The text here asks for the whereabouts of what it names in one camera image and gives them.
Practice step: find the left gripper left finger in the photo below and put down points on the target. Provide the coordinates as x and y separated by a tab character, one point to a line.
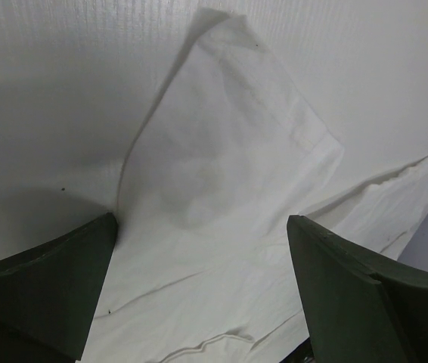
49	294

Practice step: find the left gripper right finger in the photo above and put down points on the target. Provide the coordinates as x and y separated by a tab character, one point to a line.
359	306

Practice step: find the white t-shirt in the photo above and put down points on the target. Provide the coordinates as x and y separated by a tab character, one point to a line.
202	271

